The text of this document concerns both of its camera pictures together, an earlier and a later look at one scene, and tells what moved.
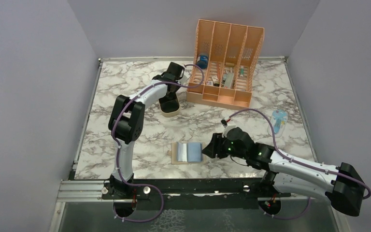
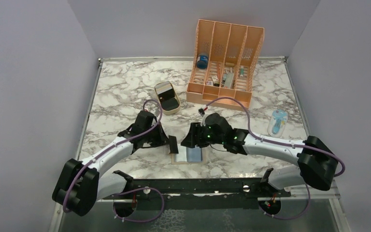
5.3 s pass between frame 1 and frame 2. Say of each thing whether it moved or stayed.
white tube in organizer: stayed
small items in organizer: stayed
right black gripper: moved
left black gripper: moved
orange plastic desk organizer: stayed
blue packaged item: stayed
